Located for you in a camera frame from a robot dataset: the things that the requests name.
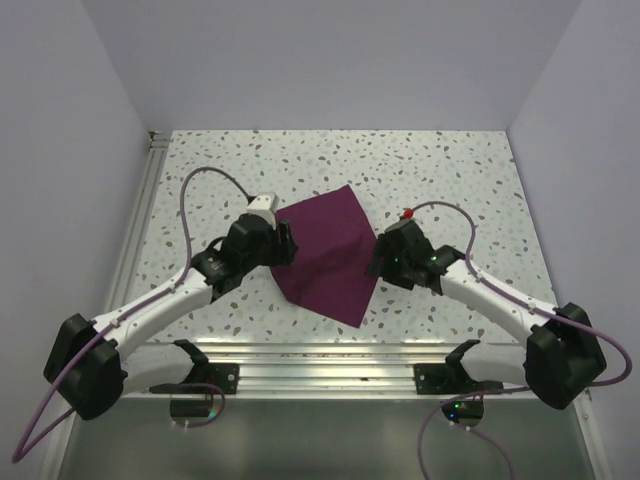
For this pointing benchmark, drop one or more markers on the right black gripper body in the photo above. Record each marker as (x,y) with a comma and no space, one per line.
(394,267)

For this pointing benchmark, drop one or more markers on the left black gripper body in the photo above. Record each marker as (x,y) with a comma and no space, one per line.
(273,251)

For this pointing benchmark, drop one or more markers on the purple cloth mat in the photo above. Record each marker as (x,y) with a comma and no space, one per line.
(335,245)

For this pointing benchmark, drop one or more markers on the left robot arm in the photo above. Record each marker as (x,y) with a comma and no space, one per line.
(93,363)

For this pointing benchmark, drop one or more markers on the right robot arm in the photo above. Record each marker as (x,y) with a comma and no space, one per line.
(556,354)

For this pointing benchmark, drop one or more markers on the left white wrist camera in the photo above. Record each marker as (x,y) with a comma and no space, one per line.
(265,206)

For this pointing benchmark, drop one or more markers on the aluminium frame rails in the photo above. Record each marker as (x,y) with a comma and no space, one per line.
(317,399)

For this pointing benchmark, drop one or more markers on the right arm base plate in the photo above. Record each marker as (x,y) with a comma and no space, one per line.
(443,379)

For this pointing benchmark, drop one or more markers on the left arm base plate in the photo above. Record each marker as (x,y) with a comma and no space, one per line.
(225,376)

